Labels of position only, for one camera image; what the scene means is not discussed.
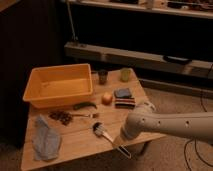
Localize dark small cup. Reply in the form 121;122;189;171
98;69;108;85

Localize green small cup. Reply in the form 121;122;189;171
120;68;131;82

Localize black remote on shelf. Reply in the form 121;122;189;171
163;56;192;65

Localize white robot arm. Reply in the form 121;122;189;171
114;102;213;146

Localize black floor cables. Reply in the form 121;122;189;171
183;63;213;171

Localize blue grey cloth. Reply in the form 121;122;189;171
32;115;62;161

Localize green chili pepper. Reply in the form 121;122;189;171
73;102;97;110

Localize metal spoon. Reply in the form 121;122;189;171
71;113;99;118

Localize grey metal shelf rail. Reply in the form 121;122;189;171
64;42;213;80

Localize striped sponge stack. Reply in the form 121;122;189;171
114;88;135;109

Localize dark grape bunch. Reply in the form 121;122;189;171
49;111;72;125

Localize orange plastic tray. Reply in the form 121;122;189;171
23;63;93;108

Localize wooden table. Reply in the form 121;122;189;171
21;70;147;171

